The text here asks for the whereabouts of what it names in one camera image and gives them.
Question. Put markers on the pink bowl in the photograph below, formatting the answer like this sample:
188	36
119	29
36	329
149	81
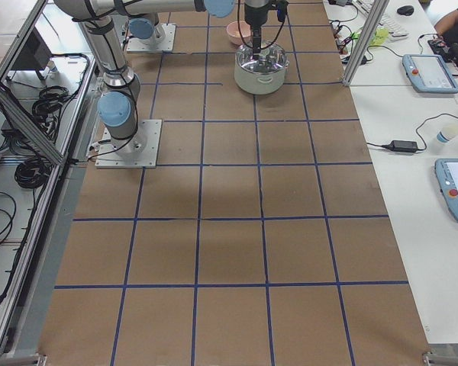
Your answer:
238	32

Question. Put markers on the black gripper over pot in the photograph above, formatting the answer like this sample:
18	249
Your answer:
256	14

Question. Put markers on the upper blue teach pendant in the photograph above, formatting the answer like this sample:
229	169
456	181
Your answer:
429	74

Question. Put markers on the white cooking pot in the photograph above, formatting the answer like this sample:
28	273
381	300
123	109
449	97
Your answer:
261	76

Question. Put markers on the black computer mouse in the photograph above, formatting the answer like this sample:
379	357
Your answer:
405	10

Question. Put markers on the paper cup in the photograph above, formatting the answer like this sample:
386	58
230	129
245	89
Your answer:
447	133

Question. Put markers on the brown grid table mat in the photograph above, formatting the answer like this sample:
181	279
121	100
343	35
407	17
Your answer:
260	238

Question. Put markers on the aluminium frame post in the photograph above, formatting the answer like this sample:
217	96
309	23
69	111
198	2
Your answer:
375	14

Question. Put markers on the black power adapter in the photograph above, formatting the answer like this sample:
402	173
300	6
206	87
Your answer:
402	146

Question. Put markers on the white keyboard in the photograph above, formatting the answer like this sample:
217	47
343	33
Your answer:
396	31

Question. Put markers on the glass pot lid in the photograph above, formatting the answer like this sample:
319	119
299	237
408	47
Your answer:
272	59

